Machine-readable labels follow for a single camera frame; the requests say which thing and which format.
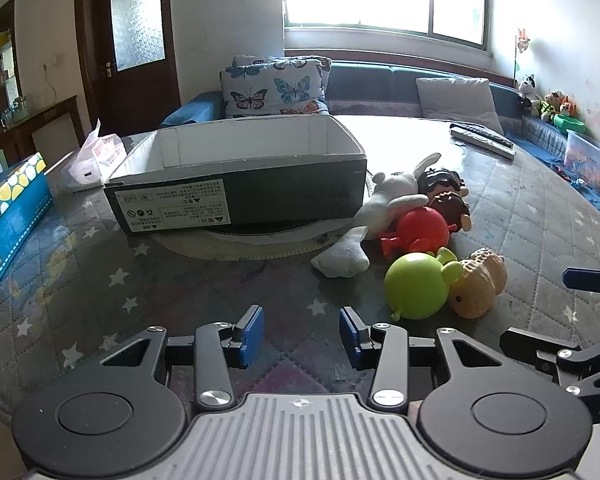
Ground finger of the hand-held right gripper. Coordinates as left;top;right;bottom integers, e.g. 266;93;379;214
499;327;600;397
562;267;600;295

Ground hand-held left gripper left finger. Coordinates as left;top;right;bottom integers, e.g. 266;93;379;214
99;305;266;413

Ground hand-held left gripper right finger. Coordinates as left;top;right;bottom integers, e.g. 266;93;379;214
340;306;506;412

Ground green rubber pig toy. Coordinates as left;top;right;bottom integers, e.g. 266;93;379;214
384;247;463;322

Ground tan rubber animal toy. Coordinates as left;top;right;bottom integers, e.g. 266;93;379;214
447;247;508;319

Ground red rubber pig toy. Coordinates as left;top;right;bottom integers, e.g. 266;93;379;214
379;206;462;260

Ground white rabbit plush toy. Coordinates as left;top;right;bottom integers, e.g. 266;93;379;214
311;152;443;278

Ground black cardboard box white inside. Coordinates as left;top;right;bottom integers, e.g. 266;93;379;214
103;114;368;235

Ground brown-haired doll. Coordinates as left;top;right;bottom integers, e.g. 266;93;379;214
426;192;473;235

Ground grey quilted glass-covered desktop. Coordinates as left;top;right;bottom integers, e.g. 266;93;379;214
0;115;600;413

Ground clear plastic toy container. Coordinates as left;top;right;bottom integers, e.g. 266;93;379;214
565;130;600;192

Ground green plastic bowl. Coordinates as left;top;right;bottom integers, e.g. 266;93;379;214
552;114;587;135

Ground grey remote control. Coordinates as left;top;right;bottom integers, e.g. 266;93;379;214
450;127;515;161

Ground dark remote control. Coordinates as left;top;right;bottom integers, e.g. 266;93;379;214
462;124;516;150

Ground green yellow stuffed toy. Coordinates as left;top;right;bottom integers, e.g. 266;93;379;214
539;91;563;122

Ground black and white cow plush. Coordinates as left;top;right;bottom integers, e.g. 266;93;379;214
517;74;542;112

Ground plain white pillow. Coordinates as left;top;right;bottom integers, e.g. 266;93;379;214
416;77;505;136

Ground flat butterfly print pillow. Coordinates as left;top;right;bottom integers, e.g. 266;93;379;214
226;99;331;120

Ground white soft tissue pack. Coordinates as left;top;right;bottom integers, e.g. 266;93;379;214
60;119;128;192

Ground large butterfly print pillow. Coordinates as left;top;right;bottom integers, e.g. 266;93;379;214
220;58;328;112

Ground blue sofa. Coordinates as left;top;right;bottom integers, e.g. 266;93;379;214
160;60;600;233

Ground blue spotted tissue box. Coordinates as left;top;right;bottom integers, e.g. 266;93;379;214
0;152;54;288

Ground wooden sideboard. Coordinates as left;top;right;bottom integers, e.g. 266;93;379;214
0;95;83;181

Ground dark wooden door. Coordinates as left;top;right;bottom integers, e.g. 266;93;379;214
75;0;182;137

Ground orange green wall decoration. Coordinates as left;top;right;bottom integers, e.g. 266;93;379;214
512;27;532;73

